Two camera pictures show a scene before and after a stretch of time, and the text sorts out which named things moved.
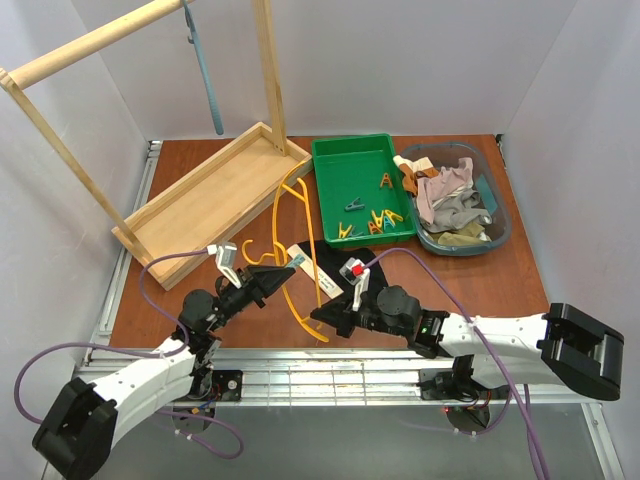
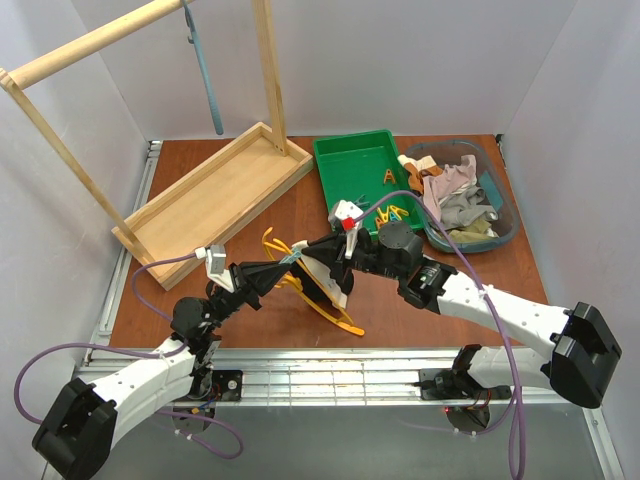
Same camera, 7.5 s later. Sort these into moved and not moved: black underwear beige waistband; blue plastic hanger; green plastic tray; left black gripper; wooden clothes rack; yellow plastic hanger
Moved: yellow plastic hanger; black underwear beige waistband
Not moved: left black gripper; blue plastic hanger; green plastic tray; wooden clothes rack
